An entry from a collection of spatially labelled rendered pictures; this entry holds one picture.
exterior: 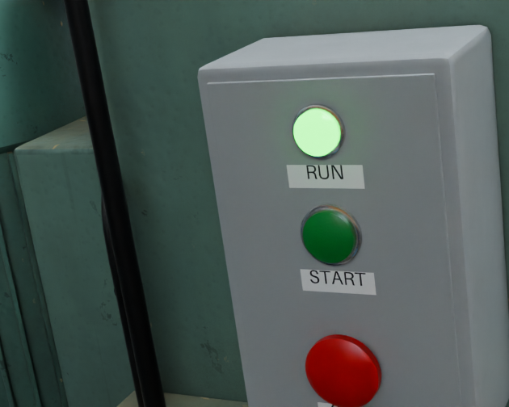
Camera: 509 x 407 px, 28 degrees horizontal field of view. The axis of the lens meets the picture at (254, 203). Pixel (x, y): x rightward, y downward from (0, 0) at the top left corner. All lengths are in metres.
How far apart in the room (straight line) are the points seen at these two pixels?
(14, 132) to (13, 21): 0.06
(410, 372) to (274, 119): 0.11
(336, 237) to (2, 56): 0.29
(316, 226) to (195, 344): 0.15
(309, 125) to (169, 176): 0.13
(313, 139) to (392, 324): 0.08
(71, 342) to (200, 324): 0.13
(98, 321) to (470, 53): 0.30
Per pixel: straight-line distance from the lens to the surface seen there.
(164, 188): 0.48
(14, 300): 0.63
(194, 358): 0.51
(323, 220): 0.37
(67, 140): 0.57
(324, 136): 0.36
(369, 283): 0.38
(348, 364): 0.39
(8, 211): 0.62
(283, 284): 0.39
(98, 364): 0.61
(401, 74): 0.35
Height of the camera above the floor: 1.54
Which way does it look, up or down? 18 degrees down
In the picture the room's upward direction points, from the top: 8 degrees counter-clockwise
